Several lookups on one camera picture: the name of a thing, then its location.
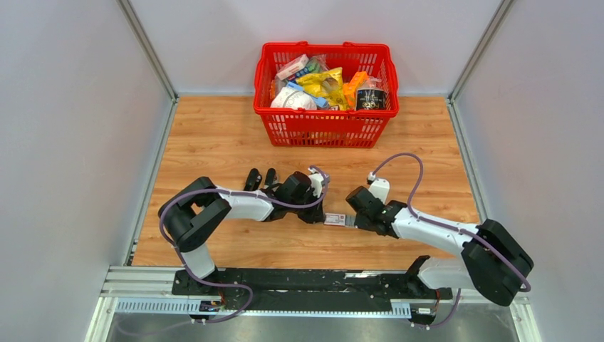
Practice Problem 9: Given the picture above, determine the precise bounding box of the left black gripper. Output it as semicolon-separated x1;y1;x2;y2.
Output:
288;189;326;226

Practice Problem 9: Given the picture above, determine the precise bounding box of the red white staple box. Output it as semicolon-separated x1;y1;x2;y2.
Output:
323;213;347;227

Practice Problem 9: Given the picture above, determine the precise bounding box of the grey staple strip box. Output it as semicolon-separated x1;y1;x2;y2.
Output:
345;215;357;229

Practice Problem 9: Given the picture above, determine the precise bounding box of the grey and black stapler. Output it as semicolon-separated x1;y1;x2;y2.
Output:
264;168;278;188

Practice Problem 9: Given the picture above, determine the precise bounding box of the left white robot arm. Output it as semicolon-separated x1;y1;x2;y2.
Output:
157;167;330;296

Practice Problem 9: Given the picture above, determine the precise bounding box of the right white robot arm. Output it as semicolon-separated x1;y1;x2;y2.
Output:
346;186;534;306

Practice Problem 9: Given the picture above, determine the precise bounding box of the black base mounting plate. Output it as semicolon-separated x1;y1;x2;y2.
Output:
172;268;452;312

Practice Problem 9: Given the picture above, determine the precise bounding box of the red plastic shopping basket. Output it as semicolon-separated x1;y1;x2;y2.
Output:
253;41;400;148

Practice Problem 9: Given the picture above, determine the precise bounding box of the black can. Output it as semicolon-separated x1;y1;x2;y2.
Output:
355;88;387;110

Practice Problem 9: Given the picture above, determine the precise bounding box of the white round package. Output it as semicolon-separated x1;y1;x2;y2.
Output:
270;86;318;110

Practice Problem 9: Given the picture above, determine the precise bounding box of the yellow snack bag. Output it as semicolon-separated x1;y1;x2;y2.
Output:
296;67;348;110

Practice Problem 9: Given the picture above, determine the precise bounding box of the orange package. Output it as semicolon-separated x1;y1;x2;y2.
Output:
343;71;368;109

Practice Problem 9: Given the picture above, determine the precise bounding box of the white pink box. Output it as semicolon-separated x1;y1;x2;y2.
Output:
276;54;309;81

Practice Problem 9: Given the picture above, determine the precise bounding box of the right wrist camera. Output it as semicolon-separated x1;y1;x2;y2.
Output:
367;172;390;204

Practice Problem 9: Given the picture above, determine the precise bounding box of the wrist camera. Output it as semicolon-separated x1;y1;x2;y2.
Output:
367;172;390;204
308;165;330;198

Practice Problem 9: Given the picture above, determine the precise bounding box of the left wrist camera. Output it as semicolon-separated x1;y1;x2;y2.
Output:
308;165;330;198

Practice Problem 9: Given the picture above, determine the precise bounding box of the aluminium frame rail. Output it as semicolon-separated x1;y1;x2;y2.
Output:
100;266;529;318

